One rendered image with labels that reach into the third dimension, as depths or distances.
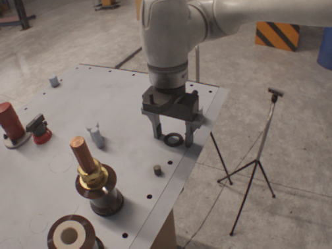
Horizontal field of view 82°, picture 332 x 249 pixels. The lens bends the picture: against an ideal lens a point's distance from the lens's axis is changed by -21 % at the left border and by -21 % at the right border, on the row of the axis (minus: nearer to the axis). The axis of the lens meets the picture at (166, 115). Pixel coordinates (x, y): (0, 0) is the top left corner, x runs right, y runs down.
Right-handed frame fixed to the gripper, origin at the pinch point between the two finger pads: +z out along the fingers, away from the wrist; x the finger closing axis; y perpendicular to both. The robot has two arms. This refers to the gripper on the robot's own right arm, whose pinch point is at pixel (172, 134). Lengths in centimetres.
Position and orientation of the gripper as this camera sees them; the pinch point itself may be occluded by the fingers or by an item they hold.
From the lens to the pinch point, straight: 65.6
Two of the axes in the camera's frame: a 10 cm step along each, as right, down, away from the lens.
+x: -9.0, -2.2, 3.7
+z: 0.7, 7.7, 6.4
